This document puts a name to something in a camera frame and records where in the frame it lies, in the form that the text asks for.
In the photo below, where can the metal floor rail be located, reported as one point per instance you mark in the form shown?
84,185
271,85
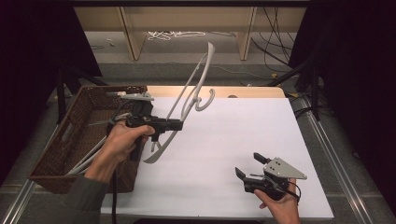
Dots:
336,158
18,202

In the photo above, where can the brown wicker basket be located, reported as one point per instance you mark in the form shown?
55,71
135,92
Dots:
77,137

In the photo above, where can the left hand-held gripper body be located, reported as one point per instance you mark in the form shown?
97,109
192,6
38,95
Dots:
141,107

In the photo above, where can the person's left hand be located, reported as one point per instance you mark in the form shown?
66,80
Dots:
116,146

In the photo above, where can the person's right hand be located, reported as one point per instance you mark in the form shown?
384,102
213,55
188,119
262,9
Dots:
285,213

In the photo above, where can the white table mat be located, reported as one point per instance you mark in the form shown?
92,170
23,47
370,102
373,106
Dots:
233,140

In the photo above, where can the grey plastic clothes hanger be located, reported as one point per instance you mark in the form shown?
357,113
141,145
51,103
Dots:
93,154
155,157

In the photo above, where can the black metal stand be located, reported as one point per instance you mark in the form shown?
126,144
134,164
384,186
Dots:
62,93
314,93

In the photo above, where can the light wooden shelf unit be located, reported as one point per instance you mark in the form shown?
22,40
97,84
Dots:
174,18

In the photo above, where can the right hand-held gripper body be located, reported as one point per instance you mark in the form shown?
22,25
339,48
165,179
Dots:
281,170

